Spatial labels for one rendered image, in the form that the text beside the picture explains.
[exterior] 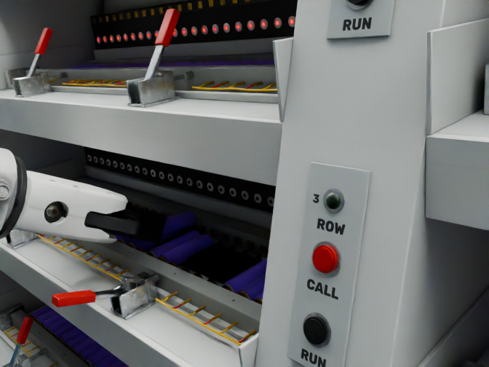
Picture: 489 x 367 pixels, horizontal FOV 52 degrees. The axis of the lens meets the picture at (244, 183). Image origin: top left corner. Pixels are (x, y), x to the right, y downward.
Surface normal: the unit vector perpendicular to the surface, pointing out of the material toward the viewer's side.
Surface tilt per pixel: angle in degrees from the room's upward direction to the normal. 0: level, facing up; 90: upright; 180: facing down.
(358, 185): 90
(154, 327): 18
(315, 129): 90
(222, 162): 108
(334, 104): 90
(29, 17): 90
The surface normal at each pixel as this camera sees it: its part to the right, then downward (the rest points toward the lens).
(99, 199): 0.71, -0.01
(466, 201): -0.70, 0.30
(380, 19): -0.70, 0.00
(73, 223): 0.64, 0.22
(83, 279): -0.11, -0.94
